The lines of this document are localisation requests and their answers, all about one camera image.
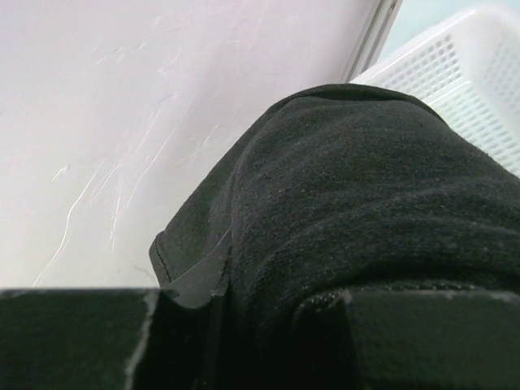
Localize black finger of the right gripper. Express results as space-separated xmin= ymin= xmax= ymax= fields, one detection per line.
xmin=292 ymin=289 xmax=519 ymax=389

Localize black trousers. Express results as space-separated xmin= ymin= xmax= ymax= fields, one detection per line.
xmin=149 ymin=84 xmax=519 ymax=389

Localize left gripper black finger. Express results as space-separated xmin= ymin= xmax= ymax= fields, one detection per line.
xmin=1 ymin=289 xmax=225 ymax=389

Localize white plastic basket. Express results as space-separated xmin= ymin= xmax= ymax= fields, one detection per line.
xmin=353 ymin=4 xmax=519 ymax=175

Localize aluminium corner post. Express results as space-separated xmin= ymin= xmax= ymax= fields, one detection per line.
xmin=344 ymin=0 xmax=402 ymax=82

